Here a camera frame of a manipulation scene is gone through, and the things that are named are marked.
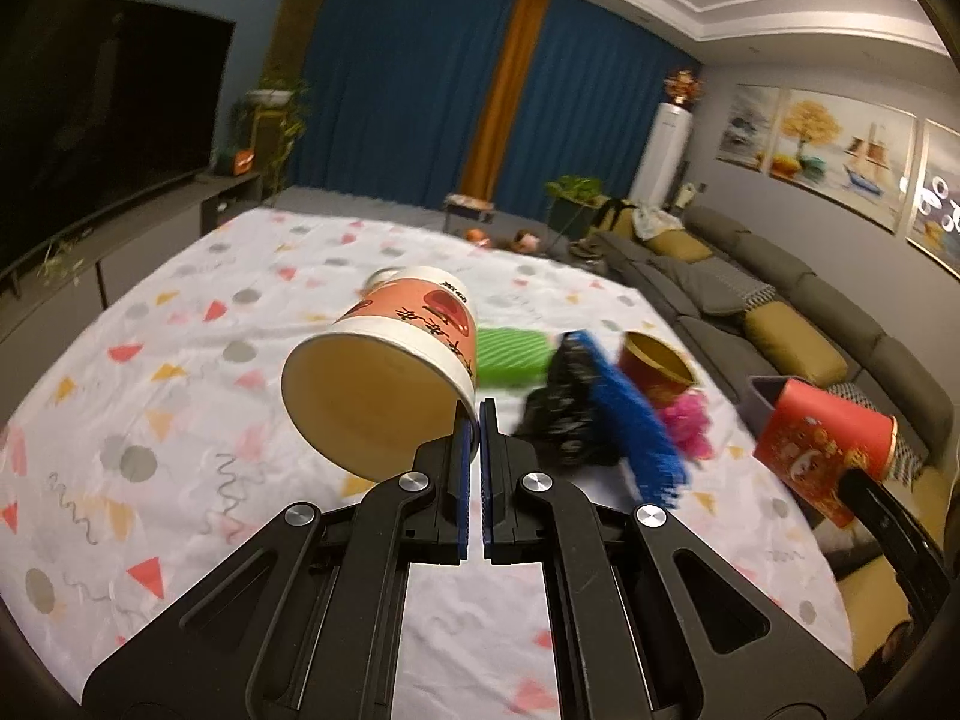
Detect white cloth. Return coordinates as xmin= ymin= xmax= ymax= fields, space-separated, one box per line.
xmin=634 ymin=202 xmax=683 ymax=237

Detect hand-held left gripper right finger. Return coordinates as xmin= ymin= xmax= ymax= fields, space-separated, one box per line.
xmin=482 ymin=399 xmax=856 ymax=720

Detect white printed tablecloth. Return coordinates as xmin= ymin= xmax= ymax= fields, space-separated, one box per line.
xmin=0 ymin=206 xmax=856 ymax=720

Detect tree and sailboat painting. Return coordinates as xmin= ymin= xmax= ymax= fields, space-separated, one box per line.
xmin=765 ymin=88 xmax=920 ymax=233

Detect small pink plastic bag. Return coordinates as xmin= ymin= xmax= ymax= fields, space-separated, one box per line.
xmin=664 ymin=390 xmax=713 ymax=458

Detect black white patterned cushion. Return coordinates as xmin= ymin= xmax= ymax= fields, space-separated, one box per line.
xmin=720 ymin=270 xmax=777 ymax=312
xmin=825 ymin=382 xmax=923 ymax=481

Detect black television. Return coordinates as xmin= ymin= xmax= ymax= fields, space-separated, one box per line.
xmin=0 ymin=0 xmax=237 ymax=278

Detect grey television cabinet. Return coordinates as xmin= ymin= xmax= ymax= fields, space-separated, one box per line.
xmin=0 ymin=169 xmax=263 ymax=361

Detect purple abstract painting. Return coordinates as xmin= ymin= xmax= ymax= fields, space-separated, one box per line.
xmin=906 ymin=118 xmax=960 ymax=278

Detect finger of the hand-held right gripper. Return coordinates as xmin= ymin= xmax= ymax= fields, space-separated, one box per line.
xmin=836 ymin=465 xmax=960 ymax=623

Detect blue curtain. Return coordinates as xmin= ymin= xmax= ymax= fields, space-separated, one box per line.
xmin=289 ymin=0 xmax=526 ymax=203
xmin=517 ymin=0 xmax=702 ymax=215

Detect green metal plant stand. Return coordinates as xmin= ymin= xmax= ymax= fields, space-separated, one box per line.
xmin=551 ymin=199 xmax=601 ymax=248

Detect small yellow cushion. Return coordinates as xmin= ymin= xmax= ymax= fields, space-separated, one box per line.
xmin=645 ymin=229 xmax=713 ymax=263

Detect blue foam net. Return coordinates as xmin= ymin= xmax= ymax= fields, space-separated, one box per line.
xmin=574 ymin=330 xmax=687 ymax=503

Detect dry plant sprigs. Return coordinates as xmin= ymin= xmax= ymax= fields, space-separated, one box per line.
xmin=37 ymin=229 xmax=95 ymax=278

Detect red printed paper cup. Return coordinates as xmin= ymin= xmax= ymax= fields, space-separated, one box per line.
xmin=754 ymin=379 xmax=899 ymax=530

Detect white standing air conditioner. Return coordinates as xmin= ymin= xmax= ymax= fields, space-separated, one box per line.
xmin=628 ymin=103 xmax=692 ymax=207

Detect black plastic bag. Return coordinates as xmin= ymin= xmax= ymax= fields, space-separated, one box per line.
xmin=514 ymin=334 xmax=638 ymax=466

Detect gold rimmed red paper cup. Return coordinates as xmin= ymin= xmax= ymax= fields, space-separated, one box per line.
xmin=616 ymin=330 xmax=702 ymax=410

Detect small grey landscape painting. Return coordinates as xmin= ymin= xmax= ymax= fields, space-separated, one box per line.
xmin=716 ymin=82 xmax=782 ymax=170

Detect trailing potted plant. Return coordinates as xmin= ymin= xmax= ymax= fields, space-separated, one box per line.
xmin=232 ymin=75 xmax=312 ymax=136

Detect grey cushion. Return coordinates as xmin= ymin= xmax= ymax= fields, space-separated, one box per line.
xmin=652 ymin=255 xmax=751 ymax=316

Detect red gold flower ornament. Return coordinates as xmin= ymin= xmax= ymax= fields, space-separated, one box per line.
xmin=664 ymin=69 xmax=706 ymax=104

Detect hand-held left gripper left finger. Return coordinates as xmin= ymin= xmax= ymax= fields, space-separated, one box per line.
xmin=81 ymin=401 xmax=477 ymax=720

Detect orange curtain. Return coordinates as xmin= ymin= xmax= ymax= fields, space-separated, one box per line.
xmin=457 ymin=0 xmax=556 ymax=200

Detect green foam net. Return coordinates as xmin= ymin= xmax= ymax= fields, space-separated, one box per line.
xmin=476 ymin=326 xmax=556 ymax=391

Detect orange print paper bowl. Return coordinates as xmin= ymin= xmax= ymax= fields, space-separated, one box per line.
xmin=281 ymin=266 xmax=481 ymax=481

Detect green potted plant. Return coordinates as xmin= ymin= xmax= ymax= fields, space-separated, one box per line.
xmin=544 ymin=175 xmax=605 ymax=205

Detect wooden plant stand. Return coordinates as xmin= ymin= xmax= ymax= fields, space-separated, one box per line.
xmin=251 ymin=101 xmax=297 ymax=196

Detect large yellow cushion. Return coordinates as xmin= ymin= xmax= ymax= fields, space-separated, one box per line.
xmin=742 ymin=304 xmax=860 ymax=391

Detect grey sofa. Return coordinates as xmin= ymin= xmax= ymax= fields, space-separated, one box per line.
xmin=592 ymin=202 xmax=960 ymax=481

